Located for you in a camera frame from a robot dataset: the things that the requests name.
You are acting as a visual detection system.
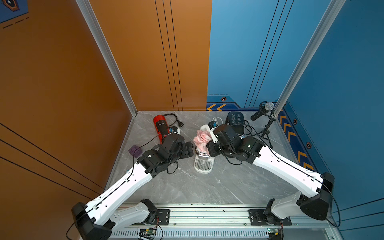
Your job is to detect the green circuit board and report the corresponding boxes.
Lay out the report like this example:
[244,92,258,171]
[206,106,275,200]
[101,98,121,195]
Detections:
[139,228,157,240]
[267,228,284,240]

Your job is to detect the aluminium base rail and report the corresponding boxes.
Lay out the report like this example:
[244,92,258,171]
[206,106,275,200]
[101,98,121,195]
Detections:
[110,204,343,240]

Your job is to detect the purple block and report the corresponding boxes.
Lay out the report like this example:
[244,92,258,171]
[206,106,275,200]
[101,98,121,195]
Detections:
[129,145,143,159]

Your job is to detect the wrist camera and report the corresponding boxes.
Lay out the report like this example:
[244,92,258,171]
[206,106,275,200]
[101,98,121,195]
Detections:
[208,121,218,144]
[168,126,181,135]

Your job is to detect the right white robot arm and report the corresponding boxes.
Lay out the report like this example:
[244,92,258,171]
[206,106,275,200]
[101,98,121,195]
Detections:
[207,122,336,225]

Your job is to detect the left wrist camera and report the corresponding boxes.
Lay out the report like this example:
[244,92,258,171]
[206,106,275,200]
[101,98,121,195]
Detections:
[168,126,181,135]

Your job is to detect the black power plug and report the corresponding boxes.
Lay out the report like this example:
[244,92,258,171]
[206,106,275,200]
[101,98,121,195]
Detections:
[177,120,184,128]

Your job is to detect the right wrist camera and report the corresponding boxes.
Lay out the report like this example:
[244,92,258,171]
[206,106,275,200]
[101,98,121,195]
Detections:
[208,121,218,144]

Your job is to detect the green circuit board right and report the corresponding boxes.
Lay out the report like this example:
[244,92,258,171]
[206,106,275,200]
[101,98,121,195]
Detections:
[267,228,284,240]

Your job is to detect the white coffee machine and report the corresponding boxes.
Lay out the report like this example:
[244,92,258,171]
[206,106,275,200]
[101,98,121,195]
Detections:
[194,125,215,174]

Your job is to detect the red coffee machine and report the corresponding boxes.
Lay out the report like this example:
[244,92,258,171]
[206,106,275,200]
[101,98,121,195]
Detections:
[153,115,171,144]

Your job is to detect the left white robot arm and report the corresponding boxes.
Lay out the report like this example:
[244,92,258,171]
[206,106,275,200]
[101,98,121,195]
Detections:
[72,133,194,240]

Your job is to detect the black microphone on tripod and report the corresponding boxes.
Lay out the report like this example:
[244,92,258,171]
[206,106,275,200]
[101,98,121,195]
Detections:
[251,101,275,149]

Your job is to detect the black coffee machine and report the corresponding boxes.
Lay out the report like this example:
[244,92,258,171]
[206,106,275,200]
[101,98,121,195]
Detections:
[226,112,245,137]

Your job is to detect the black power cable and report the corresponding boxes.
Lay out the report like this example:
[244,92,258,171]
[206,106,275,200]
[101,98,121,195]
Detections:
[242,119,257,144]

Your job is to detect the green circuit board left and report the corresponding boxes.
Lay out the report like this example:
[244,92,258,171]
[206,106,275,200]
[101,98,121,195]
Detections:
[139,228,157,240]

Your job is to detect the pink cloth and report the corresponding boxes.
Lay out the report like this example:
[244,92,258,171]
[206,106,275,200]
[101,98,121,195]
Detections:
[194,130,212,154]

